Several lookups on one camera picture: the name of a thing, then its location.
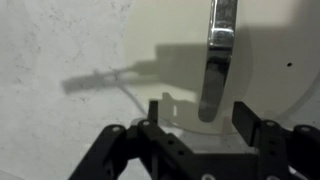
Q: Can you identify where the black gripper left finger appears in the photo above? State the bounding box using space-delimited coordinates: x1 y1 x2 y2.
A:
68 99 201 180

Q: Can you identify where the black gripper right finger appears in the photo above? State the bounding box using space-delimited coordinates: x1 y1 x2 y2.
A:
232 101 320 180

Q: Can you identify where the cream lid with metal handle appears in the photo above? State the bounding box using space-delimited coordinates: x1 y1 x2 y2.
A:
124 0 320 136

